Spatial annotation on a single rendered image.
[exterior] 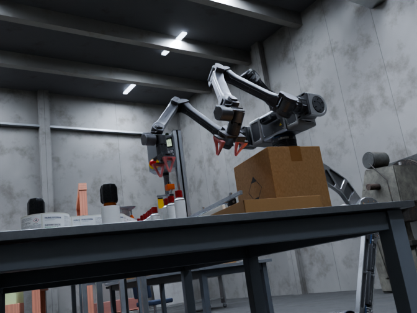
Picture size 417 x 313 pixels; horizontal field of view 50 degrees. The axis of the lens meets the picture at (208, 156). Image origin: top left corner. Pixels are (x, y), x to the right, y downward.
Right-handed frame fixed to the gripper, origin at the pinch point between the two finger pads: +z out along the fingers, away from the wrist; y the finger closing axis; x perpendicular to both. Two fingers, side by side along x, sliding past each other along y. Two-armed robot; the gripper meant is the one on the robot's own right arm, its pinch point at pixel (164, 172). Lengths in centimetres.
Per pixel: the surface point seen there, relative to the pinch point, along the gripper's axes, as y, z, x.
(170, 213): 3.9, 21.4, -1.6
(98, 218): -30.3, 15.7, -25.0
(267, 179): 68, 21, 5
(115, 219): -7.1, 20.8, -25.3
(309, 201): 100, 37, -9
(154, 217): -22.9, 17.9, 3.4
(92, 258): 88, 45, -71
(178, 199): 16.2, 16.8, -3.7
